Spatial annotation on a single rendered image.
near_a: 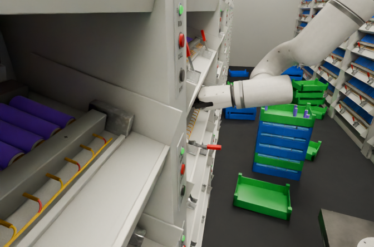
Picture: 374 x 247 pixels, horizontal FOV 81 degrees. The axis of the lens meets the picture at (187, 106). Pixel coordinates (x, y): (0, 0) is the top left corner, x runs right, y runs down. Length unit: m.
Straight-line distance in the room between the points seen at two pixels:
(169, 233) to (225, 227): 0.95
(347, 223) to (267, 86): 0.62
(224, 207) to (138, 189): 1.20
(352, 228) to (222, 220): 0.59
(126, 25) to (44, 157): 0.14
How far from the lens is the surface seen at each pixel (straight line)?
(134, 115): 0.27
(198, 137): 0.65
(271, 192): 1.54
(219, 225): 1.32
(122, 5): 0.17
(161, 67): 0.24
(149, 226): 0.38
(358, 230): 1.06
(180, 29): 0.27
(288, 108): 1.63
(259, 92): 0.64
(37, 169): 0.20
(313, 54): 0.61
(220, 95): 0.64
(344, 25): 0.61
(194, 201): 0.71
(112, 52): 0.26
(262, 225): 1.37
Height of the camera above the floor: 1.03
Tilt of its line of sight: 24 degrees down
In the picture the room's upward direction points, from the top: straight up
